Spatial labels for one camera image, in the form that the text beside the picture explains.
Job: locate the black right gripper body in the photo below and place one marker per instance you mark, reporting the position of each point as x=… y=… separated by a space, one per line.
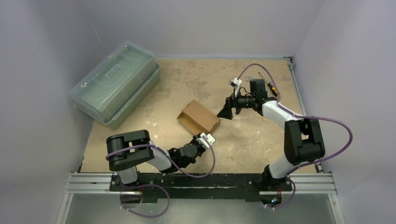
x=233 y=104

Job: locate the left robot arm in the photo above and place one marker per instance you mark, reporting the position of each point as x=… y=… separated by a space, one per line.
x=127 y=150

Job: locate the yellow black screwdriver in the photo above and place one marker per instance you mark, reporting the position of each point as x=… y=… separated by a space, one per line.
x=270 y=85

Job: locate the brown cardboard box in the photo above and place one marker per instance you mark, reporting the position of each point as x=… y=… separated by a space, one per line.
x=198 y=119

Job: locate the clear plastic storage box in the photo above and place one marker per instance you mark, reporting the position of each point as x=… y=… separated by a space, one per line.
x=115 y=87

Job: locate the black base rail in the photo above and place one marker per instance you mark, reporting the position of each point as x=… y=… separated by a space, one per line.
x=227 y=186

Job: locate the aluminium frame rail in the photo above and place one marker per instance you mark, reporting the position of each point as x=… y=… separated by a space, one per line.
x=88 y=200

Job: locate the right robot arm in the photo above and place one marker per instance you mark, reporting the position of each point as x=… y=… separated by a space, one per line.
x=303 y=140

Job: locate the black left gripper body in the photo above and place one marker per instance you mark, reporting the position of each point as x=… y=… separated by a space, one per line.
x=200 y=150

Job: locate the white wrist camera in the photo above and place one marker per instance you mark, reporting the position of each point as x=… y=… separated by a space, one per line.
x=206 y=140
x=236 y=84

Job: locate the silver wrench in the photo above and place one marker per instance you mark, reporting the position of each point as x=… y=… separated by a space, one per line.
x=250 y=79

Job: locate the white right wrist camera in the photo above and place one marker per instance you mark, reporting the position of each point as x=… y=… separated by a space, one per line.
x=236 y=84

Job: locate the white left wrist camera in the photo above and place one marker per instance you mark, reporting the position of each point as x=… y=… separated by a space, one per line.
x=206 y=140

